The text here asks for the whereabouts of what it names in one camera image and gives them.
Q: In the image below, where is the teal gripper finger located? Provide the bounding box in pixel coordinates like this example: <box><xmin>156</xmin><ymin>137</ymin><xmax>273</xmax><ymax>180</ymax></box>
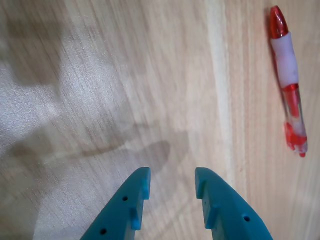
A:
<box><xmin>79</xmin><ymin>166</ymin><xmax>152</xmax><ymax>240</ymax></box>
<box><xmin>194</xmin><ymin>166</ymin><xmax>274</xmax><ymax>240</ymax></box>

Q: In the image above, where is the red pen with white grip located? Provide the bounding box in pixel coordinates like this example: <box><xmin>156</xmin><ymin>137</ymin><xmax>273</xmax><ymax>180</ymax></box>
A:
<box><xmin>268</xmin><ymin>5</ymin><xmax>308</xmax><ymax>158</ymax></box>

